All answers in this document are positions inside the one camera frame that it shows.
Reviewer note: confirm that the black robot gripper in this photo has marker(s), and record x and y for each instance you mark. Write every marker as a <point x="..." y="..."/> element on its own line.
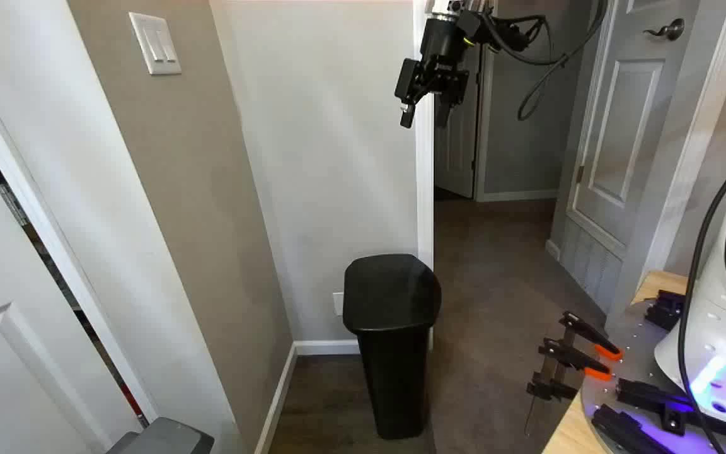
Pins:
<point x="438" y="71"/>

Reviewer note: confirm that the black plastic trash can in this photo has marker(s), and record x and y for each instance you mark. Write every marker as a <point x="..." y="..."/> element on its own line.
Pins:
<point x="391" y="303"/>

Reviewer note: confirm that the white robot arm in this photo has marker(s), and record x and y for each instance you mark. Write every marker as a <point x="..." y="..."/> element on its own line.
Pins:
<point x="468" y="18"/>

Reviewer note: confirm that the grey panelled door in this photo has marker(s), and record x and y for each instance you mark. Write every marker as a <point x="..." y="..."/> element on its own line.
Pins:
<point x="617" y="139"/>

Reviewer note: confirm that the black orange bar clamp upper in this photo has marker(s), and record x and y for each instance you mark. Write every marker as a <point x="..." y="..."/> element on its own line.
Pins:
<point x="603" y="348"/>

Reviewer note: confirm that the black orange bar clamp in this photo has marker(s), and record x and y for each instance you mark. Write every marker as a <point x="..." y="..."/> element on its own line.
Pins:
<point x="603" y="348"/>
<point x="560" y="358"/>

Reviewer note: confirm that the black orange bar clamp lower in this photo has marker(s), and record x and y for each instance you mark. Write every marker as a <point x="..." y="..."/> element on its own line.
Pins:
<point x="560" y="358"/>

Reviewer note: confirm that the black clamp on table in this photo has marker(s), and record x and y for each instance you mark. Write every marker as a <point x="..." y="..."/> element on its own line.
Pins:
<point x="641" y="418"/>

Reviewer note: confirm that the white door at left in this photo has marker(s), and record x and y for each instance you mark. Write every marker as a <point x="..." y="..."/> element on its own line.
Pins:
<point x="57" y="395"/>

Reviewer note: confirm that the white wall outlet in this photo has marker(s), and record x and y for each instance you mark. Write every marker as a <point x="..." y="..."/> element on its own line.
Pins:
<point x="339" y="303"/>

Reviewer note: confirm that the dark door lever handle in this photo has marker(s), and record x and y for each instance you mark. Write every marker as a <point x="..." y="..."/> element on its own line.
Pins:
<point x="670" y="31"/>

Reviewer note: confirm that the white wall light switch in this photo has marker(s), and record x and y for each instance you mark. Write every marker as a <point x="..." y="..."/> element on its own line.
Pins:
<point x="157" y="47"/>

